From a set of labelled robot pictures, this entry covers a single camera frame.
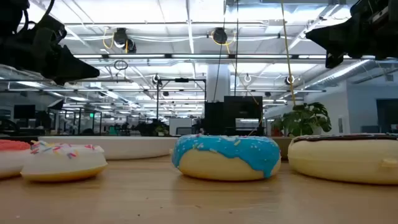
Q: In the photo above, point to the chocolate iced donut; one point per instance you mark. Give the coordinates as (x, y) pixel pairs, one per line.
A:
(342, 158)

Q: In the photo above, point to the white round plate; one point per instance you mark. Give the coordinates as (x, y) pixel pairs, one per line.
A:
(133, 147)

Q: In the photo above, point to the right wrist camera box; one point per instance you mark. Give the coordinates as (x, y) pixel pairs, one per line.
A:
(370, 7)

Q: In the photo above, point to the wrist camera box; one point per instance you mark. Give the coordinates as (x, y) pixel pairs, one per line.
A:
(370, 7)
(48, 31)

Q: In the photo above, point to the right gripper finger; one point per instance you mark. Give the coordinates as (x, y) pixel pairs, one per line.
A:
(337, 35)

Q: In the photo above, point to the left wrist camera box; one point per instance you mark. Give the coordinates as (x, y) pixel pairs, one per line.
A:
(48, 31)

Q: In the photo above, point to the large blue iced donut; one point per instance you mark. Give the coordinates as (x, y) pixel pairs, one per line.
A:
(224, 149)

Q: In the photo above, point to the black workstation frame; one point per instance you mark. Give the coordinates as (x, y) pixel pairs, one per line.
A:
(157, 102)

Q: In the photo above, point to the green potted plant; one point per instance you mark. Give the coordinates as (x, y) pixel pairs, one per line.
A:
(303, 119)

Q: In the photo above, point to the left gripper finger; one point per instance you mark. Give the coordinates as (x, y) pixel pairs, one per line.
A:
(73, 67)

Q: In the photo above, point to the red iced donut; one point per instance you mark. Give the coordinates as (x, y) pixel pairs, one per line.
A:
(9, 146)

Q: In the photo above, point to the dark computer monitor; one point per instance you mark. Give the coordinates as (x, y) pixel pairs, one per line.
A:
(24, 111)

